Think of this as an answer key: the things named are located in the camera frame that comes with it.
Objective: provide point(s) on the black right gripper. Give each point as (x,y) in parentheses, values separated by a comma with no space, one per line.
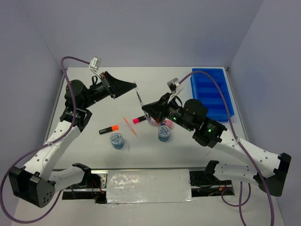
(157,109)

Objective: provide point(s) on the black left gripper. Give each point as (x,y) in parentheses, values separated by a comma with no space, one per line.
(117,87)

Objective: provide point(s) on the thin purple pen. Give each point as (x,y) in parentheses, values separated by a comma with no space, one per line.
(141,103)

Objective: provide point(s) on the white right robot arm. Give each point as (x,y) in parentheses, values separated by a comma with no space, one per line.
(265,169)

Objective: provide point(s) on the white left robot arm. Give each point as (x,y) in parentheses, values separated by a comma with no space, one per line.
(36,182)

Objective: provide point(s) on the pink tube of pins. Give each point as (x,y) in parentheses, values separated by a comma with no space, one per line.
(167,123)

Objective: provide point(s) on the pink black highlighter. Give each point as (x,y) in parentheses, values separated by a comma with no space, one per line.
(139,119)

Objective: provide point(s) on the blue round tub right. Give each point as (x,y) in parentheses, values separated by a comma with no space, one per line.
(164,133)

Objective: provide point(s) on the blue round tub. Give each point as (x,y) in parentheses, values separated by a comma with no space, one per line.
(164,133)
(117,140)

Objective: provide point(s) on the thin orange pen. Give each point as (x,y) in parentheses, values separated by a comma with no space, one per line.
(130,127)

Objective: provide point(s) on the orange black highlighter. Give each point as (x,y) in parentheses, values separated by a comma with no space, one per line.
(108,129)

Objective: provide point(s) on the blue round tub left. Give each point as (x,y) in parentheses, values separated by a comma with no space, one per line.
(117,140)

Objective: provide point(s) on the blue compartment tray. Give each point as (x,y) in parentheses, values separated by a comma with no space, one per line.
(213,93)

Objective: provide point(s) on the silver foil plate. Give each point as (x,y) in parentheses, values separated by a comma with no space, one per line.
(148,186)

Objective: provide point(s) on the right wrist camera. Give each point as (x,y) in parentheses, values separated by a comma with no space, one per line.
(175,88)

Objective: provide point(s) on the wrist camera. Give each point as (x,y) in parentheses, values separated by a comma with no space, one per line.
(95,64)
(175,88)

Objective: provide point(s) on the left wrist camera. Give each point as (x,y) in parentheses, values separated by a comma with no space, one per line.
(95,64)

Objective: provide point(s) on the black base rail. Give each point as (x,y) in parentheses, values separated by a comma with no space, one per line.
(200,187)

